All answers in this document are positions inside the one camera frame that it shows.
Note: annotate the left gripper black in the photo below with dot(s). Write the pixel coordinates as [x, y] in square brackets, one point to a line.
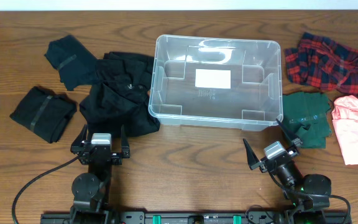
[78, 146]

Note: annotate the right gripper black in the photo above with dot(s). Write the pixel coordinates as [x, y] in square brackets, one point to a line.
[254, 162]

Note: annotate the large black garment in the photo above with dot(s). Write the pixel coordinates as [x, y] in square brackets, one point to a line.
[121, 98]

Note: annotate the black cloth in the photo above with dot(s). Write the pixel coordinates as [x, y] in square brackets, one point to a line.
[75, 64]
[44, 113]

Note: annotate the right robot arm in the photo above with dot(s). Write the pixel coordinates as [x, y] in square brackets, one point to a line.
[309, 194]

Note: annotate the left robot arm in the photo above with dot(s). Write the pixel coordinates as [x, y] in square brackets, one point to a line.
[91, 189]

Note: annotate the dark green folded cloth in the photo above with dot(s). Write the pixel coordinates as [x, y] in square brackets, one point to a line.
[305, 114]

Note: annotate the pink crumpled garment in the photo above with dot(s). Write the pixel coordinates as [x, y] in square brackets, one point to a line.
[345, 122]

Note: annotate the white label in bin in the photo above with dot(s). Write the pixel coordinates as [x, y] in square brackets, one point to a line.
[205, 78]

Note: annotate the red plaid flannel shirt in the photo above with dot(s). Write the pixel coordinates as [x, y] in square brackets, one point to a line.
[323, 63]

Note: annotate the clear plastic storage bin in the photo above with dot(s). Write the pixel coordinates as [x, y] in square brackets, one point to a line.
[253, 102]

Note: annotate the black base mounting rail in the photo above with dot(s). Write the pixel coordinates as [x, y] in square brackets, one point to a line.
[194, 218]

